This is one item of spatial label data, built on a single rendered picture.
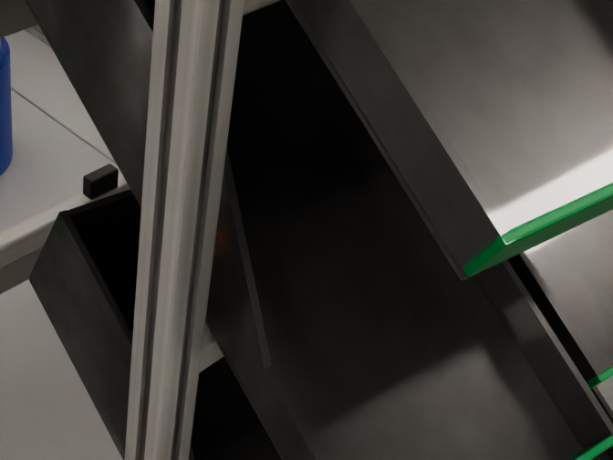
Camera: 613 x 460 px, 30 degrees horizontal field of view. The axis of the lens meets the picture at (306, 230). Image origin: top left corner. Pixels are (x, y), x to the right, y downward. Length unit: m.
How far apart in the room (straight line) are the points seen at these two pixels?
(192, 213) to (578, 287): 0.24
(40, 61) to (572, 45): 1.26
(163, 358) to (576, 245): 0.23
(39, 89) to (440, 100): 1.23
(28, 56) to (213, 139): 1.26
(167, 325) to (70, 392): 0.74
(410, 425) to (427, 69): 0.17
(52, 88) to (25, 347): 0.47
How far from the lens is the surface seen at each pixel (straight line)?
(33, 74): 1.58
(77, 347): 0.57
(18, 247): 0.62
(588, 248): 0.58
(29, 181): 1.39
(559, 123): 0.37
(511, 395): 0.50
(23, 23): 0.56
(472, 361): 0.49
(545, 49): 0.39
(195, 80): 0.35
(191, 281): 0.41
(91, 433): 1.11
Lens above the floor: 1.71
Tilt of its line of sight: 39 degrees down
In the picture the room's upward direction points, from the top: 11 degrees clockwise
